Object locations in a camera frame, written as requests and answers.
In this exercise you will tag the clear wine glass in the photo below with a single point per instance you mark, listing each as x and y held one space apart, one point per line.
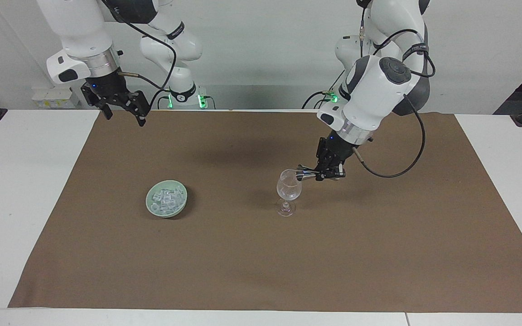
289 190

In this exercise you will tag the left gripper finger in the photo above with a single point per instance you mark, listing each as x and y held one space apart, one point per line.
310 171
338 174

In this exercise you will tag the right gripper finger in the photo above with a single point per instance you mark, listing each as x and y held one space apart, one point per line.
137 103
99 103

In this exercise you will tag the pale green bowl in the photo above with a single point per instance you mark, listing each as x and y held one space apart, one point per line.
152 209

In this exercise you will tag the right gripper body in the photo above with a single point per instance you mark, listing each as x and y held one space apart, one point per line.
104 85

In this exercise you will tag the clear ice cube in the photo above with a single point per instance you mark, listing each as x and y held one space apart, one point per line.
166 206
158 196
179 190
176 203
170 194

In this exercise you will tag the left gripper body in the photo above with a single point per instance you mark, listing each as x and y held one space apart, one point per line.
337 149

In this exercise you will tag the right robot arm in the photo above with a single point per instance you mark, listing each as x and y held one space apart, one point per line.
79 31

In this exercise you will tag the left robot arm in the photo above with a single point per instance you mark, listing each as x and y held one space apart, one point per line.
374 93

